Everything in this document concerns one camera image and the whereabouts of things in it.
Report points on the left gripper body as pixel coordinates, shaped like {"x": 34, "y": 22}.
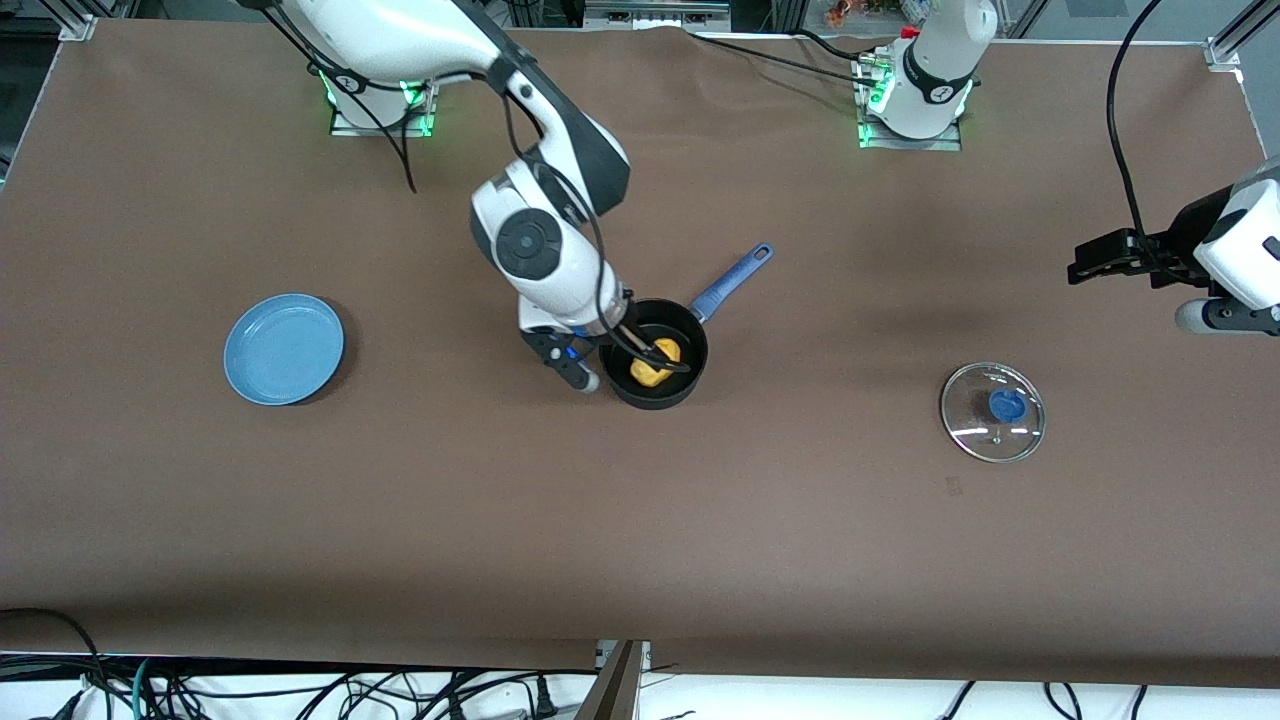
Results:
{"x": 1176, "y": 247}

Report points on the glass lid with blue knob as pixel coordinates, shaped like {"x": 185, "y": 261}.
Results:
{"x": 995, "y": 415}

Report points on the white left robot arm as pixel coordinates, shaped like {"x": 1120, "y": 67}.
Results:
{"x": 940, "y": 60}

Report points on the brown table cloth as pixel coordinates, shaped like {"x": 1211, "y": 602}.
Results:
{"x": 640, "y": 520}

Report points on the blue round plate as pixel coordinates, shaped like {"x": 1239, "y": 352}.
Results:
{"x": 285, "y": 350}

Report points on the grey power strip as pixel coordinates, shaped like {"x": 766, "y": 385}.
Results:
{"x": 655, "y": 12}

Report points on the orange small object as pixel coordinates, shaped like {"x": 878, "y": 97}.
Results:
{"x": 845, "y": 12}

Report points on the black power plug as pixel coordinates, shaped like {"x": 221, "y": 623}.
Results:
{"x": 543, "y": 697}

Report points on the metal table corner bracket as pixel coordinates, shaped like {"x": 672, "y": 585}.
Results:
{"x": 1225, "y": 52}
{"x": 80, "y": 25}

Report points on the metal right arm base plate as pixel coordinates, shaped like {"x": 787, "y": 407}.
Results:
{"x": 425, "y": 115}

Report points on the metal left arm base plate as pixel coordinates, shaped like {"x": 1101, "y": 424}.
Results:
{"x": 868, "y": 135}

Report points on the aluminium frame post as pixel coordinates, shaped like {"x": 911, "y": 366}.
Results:
{"x": 615, "y": 685}

